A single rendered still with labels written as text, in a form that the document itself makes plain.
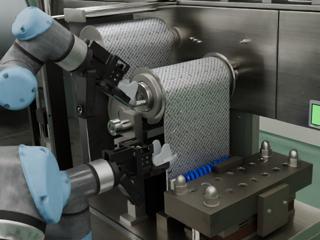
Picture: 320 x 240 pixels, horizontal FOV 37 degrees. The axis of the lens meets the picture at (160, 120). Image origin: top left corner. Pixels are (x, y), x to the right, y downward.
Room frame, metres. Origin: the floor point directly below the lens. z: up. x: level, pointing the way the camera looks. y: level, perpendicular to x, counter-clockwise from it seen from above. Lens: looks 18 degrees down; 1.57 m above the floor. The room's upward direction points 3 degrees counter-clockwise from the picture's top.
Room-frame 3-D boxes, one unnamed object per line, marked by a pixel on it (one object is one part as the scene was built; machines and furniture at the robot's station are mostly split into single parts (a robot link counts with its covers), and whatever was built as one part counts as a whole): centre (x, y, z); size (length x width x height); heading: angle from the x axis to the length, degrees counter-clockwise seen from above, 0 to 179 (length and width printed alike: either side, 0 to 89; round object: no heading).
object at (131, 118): (1.18, 0.09, 1.05); 0.06 x 0.05 x 0.31; 129
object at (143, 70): (1.18, 0.03, 1.25); 0.15 x 0.01 x 0.15; 39
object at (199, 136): (1.21, -0.10, 1.11); 0.23 x 0.01 x 0.18; 129
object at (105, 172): (1.01, 0.15, 1.11); 0.08 x 0.05 x 0.08; 39
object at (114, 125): (1.16, 0.12, 1.18); 0.04 x 0.02 x 0.04; 39
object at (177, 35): (1.56, -0.04, 1.33); 0.07 x 0.07 x 0.07; 39
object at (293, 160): (1.21, -0.36, 1.05); 0.04 x 0.04 x 0.04
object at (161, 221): (1.21, -0.10, 0.92); 0.28 x 0.04 x 0.04; 129
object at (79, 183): (0.96, 0.21, 1.11); 0.11 x 0.08 x 0.09; 129
